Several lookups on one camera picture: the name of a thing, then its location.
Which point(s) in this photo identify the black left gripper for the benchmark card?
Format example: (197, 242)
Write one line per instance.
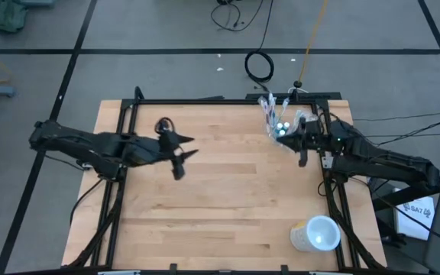
(168, 147)

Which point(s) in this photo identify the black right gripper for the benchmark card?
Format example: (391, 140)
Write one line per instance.
(319, 139)

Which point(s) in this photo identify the white toothbrush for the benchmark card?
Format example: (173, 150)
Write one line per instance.
(263, 105)
(270, 101)

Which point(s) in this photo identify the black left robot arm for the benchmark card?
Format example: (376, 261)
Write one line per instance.
(90, 143)

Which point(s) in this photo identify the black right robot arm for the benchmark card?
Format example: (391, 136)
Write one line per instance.
(388, 164)

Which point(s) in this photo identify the clear acrylic organizer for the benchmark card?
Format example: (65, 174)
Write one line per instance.
(281, 142)

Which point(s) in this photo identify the white cup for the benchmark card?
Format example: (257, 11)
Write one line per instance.
(319, 233)

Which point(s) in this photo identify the black table clamp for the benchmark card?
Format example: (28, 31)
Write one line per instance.
(173, 267)
(284, 269)

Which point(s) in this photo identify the black diagonal beam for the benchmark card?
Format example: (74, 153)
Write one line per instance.
(418, 189)

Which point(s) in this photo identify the white flat bar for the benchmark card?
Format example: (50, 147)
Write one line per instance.
(330, 273)
(118, 272)

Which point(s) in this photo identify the white labelled box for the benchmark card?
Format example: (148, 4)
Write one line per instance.
(415, 221)

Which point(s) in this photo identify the green bag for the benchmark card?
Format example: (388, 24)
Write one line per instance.
(6, 15)

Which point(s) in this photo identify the black metal table frame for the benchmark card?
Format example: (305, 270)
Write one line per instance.
(224, 101)

